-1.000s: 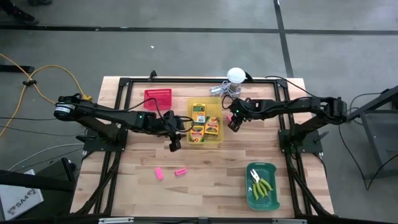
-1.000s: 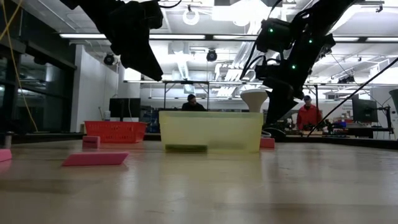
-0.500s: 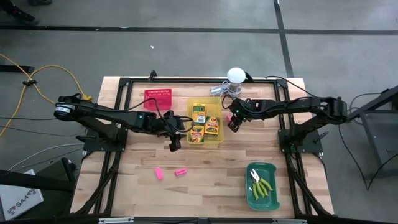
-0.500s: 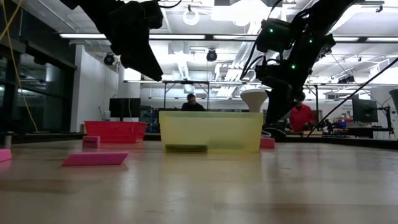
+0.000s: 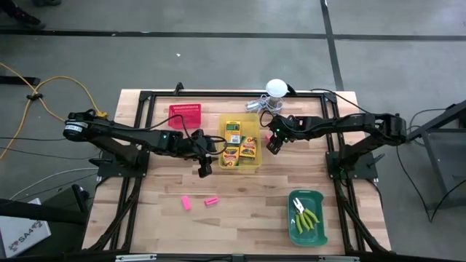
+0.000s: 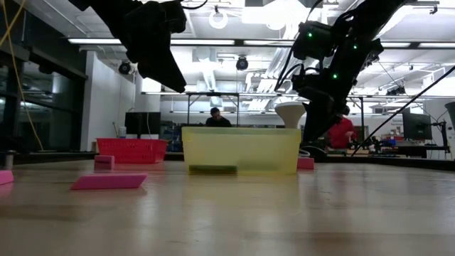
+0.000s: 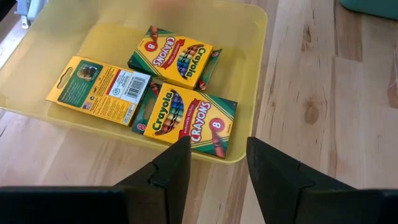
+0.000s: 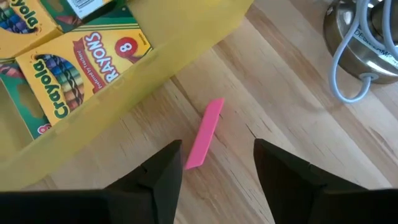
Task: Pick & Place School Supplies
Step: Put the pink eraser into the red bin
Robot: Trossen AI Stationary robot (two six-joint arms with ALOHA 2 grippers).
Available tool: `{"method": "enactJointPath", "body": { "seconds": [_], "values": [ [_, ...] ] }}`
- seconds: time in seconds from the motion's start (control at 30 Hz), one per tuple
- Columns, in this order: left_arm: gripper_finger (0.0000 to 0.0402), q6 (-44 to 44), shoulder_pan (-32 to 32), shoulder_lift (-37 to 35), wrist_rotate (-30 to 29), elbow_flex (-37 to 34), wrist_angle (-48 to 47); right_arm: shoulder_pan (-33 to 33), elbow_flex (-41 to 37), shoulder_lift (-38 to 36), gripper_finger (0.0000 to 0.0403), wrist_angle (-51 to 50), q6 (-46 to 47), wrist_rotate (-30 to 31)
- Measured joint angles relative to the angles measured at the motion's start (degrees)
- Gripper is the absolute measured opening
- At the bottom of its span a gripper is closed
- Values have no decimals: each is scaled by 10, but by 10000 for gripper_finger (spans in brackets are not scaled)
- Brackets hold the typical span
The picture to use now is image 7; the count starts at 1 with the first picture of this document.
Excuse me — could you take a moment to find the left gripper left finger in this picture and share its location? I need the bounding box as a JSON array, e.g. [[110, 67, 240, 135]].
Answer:
[[0, 136, 192, 224]]

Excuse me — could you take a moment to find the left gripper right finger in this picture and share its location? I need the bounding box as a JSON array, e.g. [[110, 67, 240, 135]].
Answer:
[[246, 136, 398, 224]]

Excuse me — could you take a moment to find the Crayola crayon box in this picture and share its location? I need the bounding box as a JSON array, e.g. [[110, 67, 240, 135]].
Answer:
[[45, 55, 153, 127], [126, 25, 223, 91], [131, 81, 239, 159]]

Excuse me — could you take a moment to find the yellow translucent plastic bin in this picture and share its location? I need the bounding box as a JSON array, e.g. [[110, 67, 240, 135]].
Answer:
[[0, 0, 269, 165]]

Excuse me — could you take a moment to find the green plastic tray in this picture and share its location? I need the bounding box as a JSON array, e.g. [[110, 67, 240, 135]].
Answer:
[[338, 0, 398, 21]]

